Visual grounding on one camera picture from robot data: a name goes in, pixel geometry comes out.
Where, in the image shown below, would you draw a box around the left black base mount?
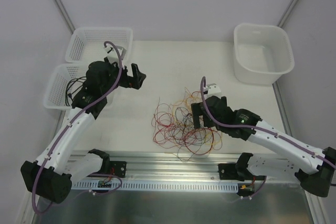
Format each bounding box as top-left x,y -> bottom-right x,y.
87,161 -> 127,178

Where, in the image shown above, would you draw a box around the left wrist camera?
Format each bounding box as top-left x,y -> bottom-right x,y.
105,46 -> 127,63

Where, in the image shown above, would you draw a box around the red yellow wires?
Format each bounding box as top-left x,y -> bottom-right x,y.
151,85 -> 224,162

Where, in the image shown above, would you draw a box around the black USB cable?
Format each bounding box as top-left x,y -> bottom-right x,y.
65,76 -> 89,106

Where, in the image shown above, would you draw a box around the white solid tub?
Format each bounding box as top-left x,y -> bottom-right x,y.
234,23 -> 295,86

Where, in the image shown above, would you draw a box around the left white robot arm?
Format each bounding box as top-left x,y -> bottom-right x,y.
20,59 -> 146,204

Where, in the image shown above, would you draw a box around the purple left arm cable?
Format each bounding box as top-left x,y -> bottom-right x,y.
31,40 -> 124,214

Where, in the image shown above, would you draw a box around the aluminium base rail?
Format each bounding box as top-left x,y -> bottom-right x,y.
68,150 -> 292,183

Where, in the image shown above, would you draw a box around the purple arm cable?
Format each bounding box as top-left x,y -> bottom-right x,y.
31,40 -> 124,214
201,76 -> 336,169

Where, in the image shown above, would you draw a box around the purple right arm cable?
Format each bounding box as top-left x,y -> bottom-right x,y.
201,76 -> 336,169

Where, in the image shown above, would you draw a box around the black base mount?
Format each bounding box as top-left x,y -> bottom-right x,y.
87,161 -> 127,178
218,163 -> 254,182

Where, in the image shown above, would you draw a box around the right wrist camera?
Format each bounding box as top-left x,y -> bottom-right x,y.
204,83 -> 222,98

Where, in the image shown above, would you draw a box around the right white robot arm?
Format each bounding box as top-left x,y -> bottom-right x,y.
191,96 -> 335,198

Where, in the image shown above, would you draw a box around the white perforated basket near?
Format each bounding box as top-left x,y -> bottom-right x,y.
44,61 -> 121,113

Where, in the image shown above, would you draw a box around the white slotted cable duct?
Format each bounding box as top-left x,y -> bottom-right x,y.
72,179 -> 238,193

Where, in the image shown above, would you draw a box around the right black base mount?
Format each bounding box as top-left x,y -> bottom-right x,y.
218,163 -> 254,182

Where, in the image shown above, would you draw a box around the white perforated basket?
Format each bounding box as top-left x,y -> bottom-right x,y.
65,27 -> 133,63
44,61 -> 121,113

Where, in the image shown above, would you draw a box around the white perforated basket far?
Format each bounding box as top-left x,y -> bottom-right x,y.
65,27 -> 133,63

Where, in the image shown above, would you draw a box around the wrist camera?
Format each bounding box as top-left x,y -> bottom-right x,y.
105,46 -> 127,63
204,83 -> 222,98

